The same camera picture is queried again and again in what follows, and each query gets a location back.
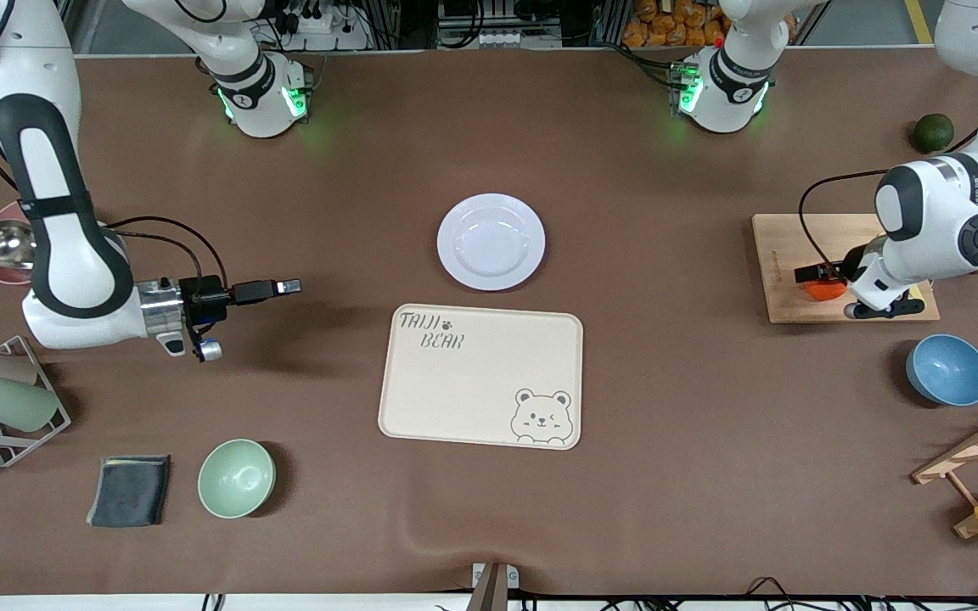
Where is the dark green lime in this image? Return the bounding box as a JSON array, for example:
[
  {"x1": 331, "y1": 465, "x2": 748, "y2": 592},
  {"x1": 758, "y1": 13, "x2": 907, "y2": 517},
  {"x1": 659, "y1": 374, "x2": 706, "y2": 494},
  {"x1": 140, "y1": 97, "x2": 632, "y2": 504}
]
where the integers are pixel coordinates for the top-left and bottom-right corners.
[{"x1": 914, "y1": 113, "x2": 956, "y2": 154}]

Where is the orange fruit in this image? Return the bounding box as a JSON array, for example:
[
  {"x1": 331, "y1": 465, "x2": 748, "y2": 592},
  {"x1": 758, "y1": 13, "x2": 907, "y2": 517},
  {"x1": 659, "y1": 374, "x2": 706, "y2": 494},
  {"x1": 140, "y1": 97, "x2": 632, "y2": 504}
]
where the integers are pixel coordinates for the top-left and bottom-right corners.
[{"x1": 803, "y1": 277, "x2": 849, "y2": 303}]

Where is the bag of orange buns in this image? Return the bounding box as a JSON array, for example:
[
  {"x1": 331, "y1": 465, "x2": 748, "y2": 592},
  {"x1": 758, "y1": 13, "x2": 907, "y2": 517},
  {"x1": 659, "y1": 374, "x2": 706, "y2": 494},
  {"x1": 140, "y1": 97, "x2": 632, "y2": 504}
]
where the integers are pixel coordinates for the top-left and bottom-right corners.
[{"x1": 622, "y1": 0, "x2": 795, "y2": 49}]

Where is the green cup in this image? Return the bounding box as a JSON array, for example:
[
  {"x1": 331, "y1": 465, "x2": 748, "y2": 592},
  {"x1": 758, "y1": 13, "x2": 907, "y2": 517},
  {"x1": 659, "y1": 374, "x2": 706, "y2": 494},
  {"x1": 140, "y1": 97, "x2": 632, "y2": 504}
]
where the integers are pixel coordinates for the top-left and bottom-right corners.
[{"x1": 0, "y1": 376, "x2": 61, "y2": 433}]

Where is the green bowl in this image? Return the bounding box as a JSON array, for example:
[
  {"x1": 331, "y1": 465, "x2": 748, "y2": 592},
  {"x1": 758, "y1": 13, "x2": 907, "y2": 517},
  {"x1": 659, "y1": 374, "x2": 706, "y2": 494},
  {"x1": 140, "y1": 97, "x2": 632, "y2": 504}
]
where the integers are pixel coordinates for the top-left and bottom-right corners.
[{"x1": 198, "y1": 439, "x2": 276, "y2": 519}]

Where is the grey wire cup rack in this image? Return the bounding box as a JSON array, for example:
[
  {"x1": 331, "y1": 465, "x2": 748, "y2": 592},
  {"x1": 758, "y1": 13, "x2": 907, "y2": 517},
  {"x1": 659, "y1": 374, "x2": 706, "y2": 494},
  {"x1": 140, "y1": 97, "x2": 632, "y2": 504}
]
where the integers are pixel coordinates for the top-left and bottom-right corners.
[{"x1": 0, "y1": 335, "x2": 72, "y2": 468}]

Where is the cream bear print tray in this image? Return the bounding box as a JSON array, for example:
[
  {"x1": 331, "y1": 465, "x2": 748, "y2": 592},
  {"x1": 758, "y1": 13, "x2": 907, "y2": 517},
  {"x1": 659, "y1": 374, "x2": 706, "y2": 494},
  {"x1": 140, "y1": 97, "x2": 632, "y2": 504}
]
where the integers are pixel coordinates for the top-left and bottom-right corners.
[{"x1": 378, "y1": 303, "x2": 584, "y2": 451}]

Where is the blue bowl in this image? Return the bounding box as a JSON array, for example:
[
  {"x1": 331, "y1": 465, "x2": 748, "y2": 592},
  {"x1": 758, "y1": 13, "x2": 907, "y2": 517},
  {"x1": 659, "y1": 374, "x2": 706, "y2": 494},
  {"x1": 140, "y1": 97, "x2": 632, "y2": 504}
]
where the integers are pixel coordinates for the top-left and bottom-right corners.
[{"x1": 906, "y1": 334, "x2": 978, "y2": 407}]

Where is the white power strip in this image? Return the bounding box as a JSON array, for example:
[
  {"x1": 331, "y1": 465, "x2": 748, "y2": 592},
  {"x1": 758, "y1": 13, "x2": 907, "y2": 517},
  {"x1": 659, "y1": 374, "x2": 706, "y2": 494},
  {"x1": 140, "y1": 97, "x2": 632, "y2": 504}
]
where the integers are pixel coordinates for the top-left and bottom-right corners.
[{"x1": 273, "y1": 0, "x2": 371, "y2": 52}]

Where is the dark grey folded cloth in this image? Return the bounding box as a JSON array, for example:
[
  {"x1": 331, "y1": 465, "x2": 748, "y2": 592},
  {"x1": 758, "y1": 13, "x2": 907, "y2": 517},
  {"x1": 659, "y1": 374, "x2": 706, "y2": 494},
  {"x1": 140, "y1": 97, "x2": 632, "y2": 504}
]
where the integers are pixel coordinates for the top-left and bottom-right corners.
[{"x1": 86, "y1": 455, "x2": 172, "y2": 529}]

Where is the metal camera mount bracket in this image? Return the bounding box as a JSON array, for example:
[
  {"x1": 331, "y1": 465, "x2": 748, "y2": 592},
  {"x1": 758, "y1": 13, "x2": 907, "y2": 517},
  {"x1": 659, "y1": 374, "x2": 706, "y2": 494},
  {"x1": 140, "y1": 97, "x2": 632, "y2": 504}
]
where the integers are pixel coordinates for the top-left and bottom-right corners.
[{"x1": 465, "y1": 562, "x2": 520, "y2": 611}]

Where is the pale round plate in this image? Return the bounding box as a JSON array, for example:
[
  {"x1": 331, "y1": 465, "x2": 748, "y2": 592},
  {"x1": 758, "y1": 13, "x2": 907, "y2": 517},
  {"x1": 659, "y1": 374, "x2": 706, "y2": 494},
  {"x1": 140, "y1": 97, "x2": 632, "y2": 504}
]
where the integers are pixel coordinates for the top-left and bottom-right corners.
[{"x1": 436, "y1": 193, "x2": 547, "y2": 292}]

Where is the wooden stand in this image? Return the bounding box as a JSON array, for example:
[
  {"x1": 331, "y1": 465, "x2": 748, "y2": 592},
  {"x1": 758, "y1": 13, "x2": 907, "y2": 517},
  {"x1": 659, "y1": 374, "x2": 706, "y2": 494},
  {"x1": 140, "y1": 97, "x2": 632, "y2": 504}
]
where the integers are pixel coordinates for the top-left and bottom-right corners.
[{"x1": 911, "y1": 399, "x2": 978, "y2": 541}]

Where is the wooden cutting board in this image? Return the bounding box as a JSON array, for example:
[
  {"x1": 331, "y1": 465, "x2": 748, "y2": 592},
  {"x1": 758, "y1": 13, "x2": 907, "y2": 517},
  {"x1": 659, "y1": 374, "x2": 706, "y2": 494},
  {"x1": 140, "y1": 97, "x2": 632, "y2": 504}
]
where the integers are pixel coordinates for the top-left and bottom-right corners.
[{"x1": 751, "y1": 213, "x2": 941, "y2": 324}]

